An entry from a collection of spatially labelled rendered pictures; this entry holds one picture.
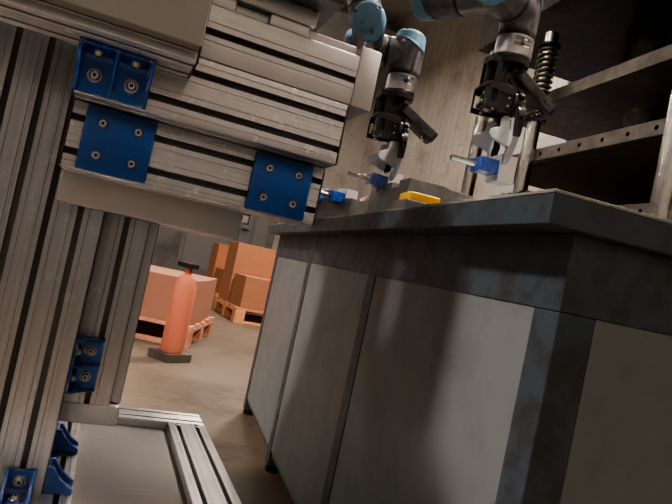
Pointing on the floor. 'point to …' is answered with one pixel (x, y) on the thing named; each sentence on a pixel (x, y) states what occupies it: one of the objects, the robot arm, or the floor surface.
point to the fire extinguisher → (177, 319)
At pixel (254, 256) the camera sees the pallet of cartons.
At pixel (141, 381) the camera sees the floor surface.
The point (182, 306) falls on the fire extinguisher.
